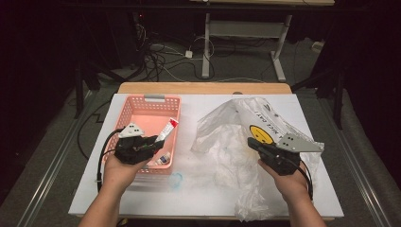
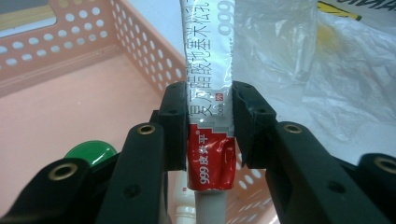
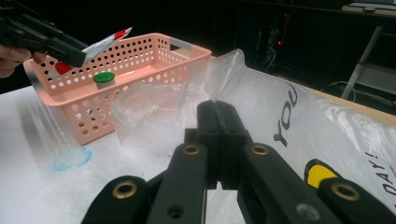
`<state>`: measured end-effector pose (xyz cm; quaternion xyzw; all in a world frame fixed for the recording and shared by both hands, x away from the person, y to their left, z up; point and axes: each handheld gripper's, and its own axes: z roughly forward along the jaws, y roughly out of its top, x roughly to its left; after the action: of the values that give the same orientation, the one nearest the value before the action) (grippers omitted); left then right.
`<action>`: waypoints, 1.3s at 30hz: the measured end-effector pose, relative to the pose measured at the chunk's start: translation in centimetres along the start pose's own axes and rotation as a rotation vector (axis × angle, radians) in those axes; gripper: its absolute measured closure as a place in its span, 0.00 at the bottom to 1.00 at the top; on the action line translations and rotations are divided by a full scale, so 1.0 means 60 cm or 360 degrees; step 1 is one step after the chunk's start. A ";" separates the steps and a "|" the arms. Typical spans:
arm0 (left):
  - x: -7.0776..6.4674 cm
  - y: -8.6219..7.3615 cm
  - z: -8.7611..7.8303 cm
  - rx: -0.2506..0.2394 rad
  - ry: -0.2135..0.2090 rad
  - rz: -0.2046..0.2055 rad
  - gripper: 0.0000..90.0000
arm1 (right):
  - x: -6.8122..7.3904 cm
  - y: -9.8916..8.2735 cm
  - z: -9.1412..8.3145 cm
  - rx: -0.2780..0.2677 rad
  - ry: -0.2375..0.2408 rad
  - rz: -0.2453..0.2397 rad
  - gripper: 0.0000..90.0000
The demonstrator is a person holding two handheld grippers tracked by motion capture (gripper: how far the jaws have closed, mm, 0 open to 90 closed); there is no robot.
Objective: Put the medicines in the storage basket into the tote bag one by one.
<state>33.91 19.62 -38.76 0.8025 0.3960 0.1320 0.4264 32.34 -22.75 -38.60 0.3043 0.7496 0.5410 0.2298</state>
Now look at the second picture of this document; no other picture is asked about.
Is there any green capped small bottle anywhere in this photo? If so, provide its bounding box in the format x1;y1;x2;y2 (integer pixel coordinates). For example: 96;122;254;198
64;140;119;168

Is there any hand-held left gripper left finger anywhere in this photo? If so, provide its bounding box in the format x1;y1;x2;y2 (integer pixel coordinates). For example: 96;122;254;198
157;81;190;173

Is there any small white bottle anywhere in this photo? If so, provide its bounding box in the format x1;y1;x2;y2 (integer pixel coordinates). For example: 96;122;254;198
172;171;198;224

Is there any red and white ointment tube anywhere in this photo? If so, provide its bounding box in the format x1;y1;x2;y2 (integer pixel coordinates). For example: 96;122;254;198
179;0;237;224

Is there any clear printed plastic bag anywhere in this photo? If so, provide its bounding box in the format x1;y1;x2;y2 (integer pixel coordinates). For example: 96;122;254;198
232;0;396;166

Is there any pink perforated plastic basket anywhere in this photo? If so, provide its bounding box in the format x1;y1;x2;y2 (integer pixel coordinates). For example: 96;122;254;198
0;0;281;224

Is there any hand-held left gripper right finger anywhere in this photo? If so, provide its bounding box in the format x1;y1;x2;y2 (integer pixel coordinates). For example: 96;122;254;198
232;80;278;171

